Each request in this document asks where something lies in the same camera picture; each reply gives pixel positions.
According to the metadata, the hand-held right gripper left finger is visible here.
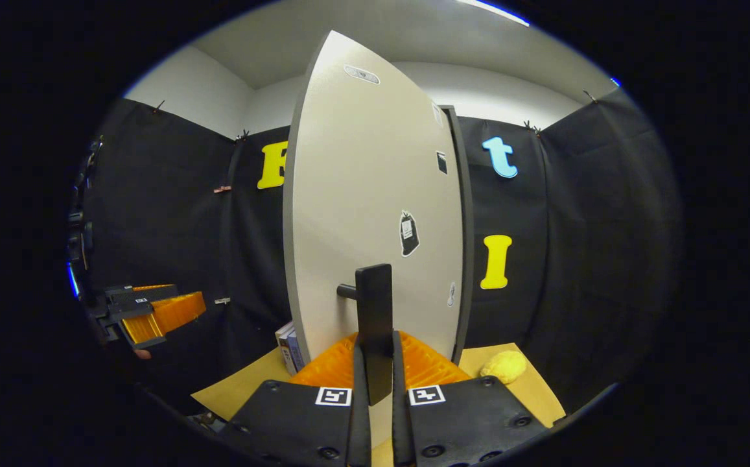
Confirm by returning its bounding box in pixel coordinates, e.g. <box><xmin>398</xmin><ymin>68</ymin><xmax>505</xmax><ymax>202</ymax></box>
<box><xmin>218</xmin><ymin>331</ymin><xmax>373</xmax><ymax>467</ymax></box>

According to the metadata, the grey blue book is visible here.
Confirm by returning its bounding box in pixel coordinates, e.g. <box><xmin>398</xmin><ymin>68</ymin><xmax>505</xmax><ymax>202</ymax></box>
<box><xmin>287</xmin><ymin>329</ymin><xmax>305</xmax><ymax>374</ymax></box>

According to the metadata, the yellow lumpy object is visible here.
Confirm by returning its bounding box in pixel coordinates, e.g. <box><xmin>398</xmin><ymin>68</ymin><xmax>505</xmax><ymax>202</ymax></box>
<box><xmin>480</xmin><ymin>350</ymin><xmax>528</xmax><ymax>385</ymax></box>

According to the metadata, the black backdrop cloth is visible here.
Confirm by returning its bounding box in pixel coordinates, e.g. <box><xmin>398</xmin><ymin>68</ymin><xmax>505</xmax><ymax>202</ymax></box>
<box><xmin>70</xmin><ymin>88</ymin><xmax>683</xmax><ymax>416</ymax></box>

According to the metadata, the white book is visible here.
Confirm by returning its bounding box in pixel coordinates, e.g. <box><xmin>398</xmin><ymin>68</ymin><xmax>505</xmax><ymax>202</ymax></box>
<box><xmin>275</xmin><ymin>320</ymin><xmax>296</xmax><ymax>376</ymax></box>

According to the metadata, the beige cabinet door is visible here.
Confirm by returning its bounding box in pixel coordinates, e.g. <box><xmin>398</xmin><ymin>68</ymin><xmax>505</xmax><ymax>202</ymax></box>
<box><xmin>281</xmin><ymin>29</ymin><xmax>465</xmax><ymax>416</ymax></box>

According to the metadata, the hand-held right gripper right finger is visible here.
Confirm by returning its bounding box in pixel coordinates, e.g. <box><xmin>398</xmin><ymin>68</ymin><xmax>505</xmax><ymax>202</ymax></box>
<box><xmin>391</xmin><ymin>329</ymin><xmax>555</xmax><ymax>467</ymax></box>

